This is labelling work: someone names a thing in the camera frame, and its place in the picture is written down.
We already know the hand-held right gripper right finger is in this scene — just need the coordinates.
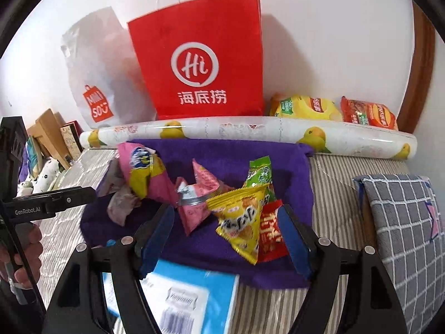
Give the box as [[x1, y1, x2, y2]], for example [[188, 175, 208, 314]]
[[276, 203, 407, 334]]

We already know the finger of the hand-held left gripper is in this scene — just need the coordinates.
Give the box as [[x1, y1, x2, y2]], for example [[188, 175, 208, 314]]
[[49, 186, 97, 216]]

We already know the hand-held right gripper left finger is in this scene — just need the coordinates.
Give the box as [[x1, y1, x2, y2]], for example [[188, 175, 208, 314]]
[[43, 203, 176, 334]]

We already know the red snack packet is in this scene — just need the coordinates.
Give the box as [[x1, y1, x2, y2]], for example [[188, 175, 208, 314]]
[[257, 199, 291, 263]]

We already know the pink white snack packet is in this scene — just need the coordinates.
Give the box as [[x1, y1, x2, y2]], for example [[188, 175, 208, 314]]
[[106, 160, 141, 227]]

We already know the pink triangular snack packet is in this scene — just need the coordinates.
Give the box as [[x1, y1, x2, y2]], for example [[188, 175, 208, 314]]
[[175, 159, 233, 235]]

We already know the pink and yellow snack packet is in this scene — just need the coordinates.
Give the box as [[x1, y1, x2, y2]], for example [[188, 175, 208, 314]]
[[116, 143, 178, 204]]

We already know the green snack packet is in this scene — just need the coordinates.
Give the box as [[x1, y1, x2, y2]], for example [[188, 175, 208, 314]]
[[241, 156, 275, 209]]

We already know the person's left hand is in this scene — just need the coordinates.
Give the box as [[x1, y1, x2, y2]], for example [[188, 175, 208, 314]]
[[0, 223, 43, 290]]

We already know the white dotted plush toy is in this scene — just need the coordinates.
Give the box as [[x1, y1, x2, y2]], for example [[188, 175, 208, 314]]
[[17, 156, 66, 195]]

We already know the brown wooden box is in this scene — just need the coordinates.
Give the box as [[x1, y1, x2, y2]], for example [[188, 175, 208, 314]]
[[27, 109, 70, 169]]

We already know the striped bed sheet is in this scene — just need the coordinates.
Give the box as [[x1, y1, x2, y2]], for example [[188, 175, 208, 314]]
[[35, 148, 411, 334]]

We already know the purple towel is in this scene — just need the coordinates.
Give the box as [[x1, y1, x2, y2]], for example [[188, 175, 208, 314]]
[[81, 139, 315, 289]]

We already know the patterned book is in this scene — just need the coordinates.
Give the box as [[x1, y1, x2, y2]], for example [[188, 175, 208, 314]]
[[60, 121, 84, 162]]

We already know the blue cardboard box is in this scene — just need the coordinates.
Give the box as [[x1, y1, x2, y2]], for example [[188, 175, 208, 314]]
[[102, 259, 240, 334]]

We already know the grey checked pillow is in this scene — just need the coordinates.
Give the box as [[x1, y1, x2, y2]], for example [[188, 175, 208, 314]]
[[353, 174, 445, 334]]

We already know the rolled fruit print mat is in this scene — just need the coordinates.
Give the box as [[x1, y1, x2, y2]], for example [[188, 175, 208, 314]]
[[79, 116, 418, 161]]

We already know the white plastic bag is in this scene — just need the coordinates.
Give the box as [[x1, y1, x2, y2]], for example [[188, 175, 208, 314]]
[[61, 6, 157, 129]]

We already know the yellow chips bag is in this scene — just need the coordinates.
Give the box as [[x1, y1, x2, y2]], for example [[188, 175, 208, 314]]
[[269, 93, 343, 122]]

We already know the red chips bag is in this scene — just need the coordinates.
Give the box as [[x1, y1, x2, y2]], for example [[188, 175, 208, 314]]
[[340, 96, 399, 131]]

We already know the red paper bag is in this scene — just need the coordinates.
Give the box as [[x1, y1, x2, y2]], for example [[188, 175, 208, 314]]
[[127, 0, 265, 121]]

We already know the wooden headboard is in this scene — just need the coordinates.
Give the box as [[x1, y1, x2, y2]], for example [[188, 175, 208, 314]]
[[396, 0, 437, 133]]

